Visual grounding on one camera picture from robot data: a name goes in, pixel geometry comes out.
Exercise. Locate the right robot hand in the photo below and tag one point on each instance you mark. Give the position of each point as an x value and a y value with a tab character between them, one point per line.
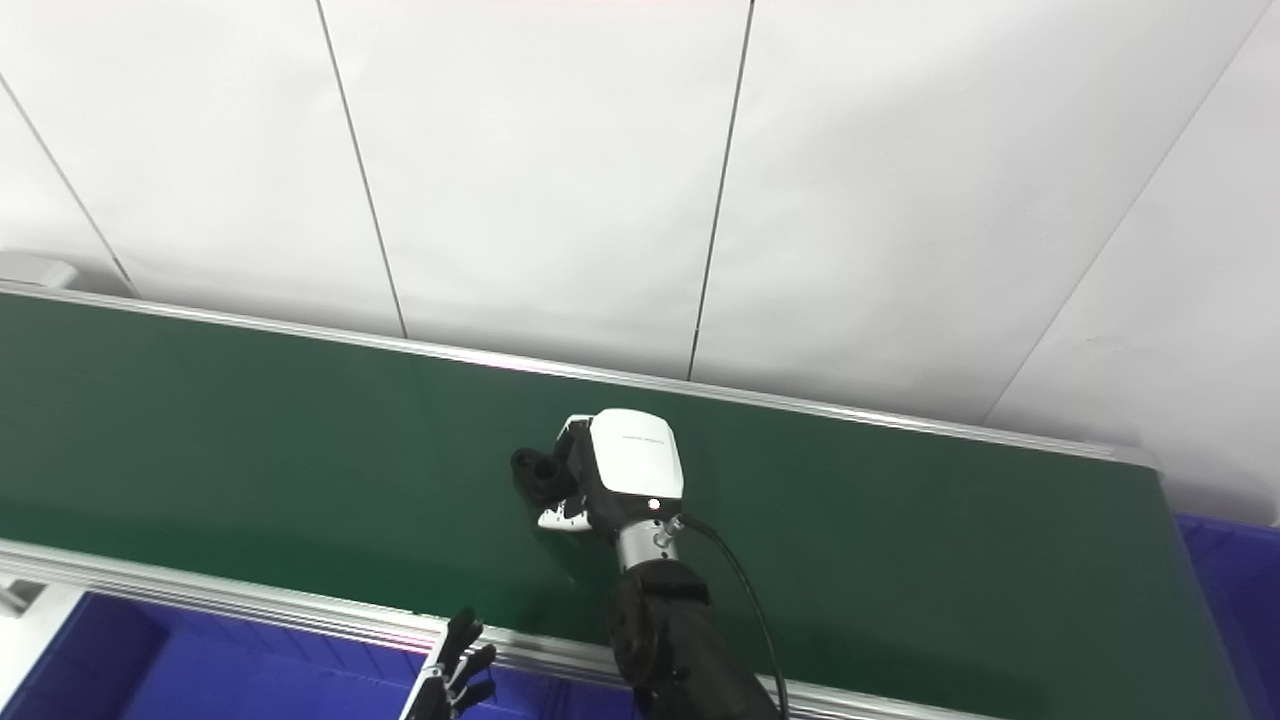
635	460

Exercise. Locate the white box behind conveyor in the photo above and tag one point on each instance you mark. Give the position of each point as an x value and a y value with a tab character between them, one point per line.
35	270

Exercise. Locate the green conveyor belt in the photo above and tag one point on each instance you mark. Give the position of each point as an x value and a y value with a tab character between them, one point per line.
250	450
250	600

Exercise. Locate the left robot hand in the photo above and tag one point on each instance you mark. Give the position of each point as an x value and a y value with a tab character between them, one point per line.
450	685

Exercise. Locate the blue plastic bin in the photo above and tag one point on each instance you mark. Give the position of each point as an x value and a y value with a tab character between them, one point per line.
200	670
1240	600

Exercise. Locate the black plastic part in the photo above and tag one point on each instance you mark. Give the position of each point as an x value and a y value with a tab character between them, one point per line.
540	475

